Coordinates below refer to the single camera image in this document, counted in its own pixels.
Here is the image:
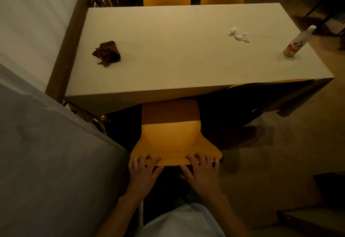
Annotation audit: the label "beige cloth-covered table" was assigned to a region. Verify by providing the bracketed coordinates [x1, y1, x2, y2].
[64, 3, 335, 117]

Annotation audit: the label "white tissues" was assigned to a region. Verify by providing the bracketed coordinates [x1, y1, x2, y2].
[227, 26, 250, 44]

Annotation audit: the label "white sheer curtain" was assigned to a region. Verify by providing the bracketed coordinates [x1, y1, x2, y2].
[0, 0, 89, 93]

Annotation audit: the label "person's left forearm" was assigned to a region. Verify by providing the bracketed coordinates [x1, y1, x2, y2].
[96, 194, 145, 237]

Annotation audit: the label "plastic drink bottle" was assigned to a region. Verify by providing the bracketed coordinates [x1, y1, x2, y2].
[283, 25, 317, 57]

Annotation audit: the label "brown tissue pouch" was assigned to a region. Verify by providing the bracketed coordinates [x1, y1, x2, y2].
[92, 40, 121, 67]

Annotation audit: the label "person's right hand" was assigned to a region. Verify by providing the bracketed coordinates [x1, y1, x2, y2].
[180, 154, 223, 200]

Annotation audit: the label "person's left hand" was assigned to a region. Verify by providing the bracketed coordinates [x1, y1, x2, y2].
[125, 154, 165, 201]

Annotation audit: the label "person's white shirt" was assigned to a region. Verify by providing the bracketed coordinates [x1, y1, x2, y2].
[134, 203, 226, 237]

